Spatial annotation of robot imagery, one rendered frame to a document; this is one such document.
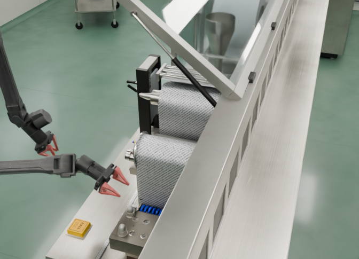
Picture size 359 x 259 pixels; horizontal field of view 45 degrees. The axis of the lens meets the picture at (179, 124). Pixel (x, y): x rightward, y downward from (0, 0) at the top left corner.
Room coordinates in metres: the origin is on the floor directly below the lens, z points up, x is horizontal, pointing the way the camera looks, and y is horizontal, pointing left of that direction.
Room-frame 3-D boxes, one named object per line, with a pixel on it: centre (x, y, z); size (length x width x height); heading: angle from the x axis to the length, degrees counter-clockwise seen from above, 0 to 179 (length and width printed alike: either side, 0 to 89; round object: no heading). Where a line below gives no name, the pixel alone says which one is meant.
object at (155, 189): (1.23, 0.05, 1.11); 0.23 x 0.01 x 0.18; 71
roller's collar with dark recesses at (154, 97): (1.56, 0.08, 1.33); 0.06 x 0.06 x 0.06; 71
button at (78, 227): (1.24, 0.41, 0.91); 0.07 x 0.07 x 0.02; 71
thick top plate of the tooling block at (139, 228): (1.10, 0.04, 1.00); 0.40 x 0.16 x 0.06; 71
